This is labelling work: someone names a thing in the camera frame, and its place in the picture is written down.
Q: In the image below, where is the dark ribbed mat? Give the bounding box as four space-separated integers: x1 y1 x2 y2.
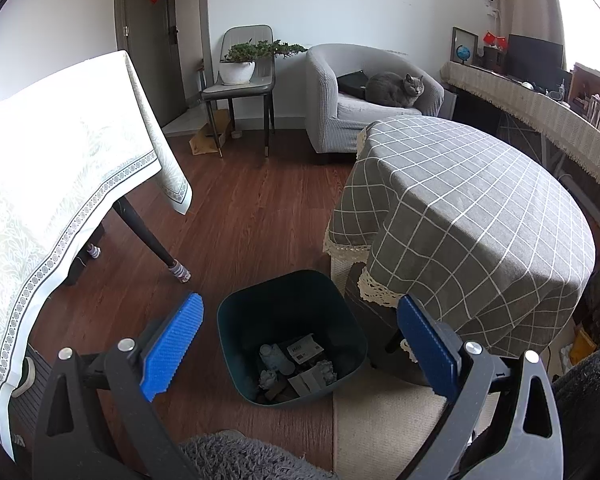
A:
10 352 48 456

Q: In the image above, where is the white shoe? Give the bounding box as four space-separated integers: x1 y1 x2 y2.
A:
12 357 37 398

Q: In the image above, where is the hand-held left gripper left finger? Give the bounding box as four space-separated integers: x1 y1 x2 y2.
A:
32 291 204 480

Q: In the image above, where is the grey cat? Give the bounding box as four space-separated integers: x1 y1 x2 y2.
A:
364 71 425 109

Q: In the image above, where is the black bag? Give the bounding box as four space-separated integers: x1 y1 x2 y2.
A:
336 70 370 98

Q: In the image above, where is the black monitor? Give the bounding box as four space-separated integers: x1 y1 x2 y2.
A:
506 34 565 83

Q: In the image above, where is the grey checked tablecloth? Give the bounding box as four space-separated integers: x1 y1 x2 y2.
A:
323 115 597 386

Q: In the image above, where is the white patterned tablecloth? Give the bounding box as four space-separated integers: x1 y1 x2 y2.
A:
0 50 193 461

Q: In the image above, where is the blue white plastic bag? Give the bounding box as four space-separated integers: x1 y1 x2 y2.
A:
259 344 295 377

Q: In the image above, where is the dark green trash bin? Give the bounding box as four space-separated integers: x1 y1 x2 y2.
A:
216 269 370 407

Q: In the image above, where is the yellow cardboard box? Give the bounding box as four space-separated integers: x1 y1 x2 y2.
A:
569 329 598 367

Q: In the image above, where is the potted plant in white pot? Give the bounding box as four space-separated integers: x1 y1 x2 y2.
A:
219 37 308 86

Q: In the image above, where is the brown door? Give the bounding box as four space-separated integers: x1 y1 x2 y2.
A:
114 0 188 128

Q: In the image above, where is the grey armchair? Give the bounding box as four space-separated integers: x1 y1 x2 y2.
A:
305 43 445 166

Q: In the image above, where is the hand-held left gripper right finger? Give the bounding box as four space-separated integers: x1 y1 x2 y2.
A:
392 294 565 480

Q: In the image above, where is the framed picture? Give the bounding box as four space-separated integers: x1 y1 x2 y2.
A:
451 26 479 66

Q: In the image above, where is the grey fuzzy trouser leg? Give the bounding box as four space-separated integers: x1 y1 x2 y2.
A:
550 342 600 480
177 429 333 480

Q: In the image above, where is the grey dining chair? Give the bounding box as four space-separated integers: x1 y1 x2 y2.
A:
201 25 277 158

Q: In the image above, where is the wooden desk shelf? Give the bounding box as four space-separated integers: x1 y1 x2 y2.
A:
567 62 600 136

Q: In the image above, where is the black table leg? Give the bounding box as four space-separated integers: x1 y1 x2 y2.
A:
65 225 106 287
112 196 193 286

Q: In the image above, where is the flat cardboard box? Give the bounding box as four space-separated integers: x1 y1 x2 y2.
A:
188 109 233 156

